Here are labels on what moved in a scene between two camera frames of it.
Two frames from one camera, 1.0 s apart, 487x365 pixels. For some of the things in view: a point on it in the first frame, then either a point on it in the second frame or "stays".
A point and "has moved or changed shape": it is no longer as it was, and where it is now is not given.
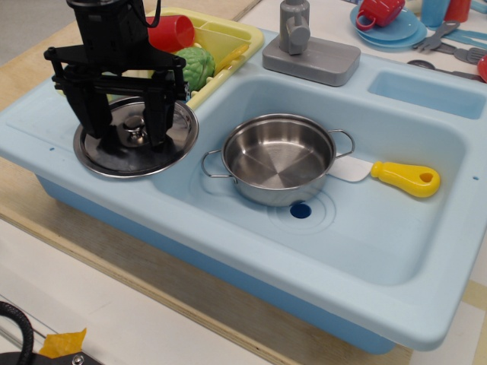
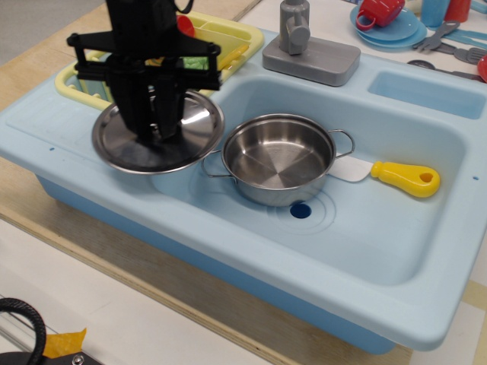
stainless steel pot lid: [125, 150] has moved or changed shape
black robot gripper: [113, 53] → [143, 45]
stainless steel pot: [279, 160] stays
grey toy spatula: [472, 55] stays
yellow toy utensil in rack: [231, 58] stays
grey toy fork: [434, 42] stays
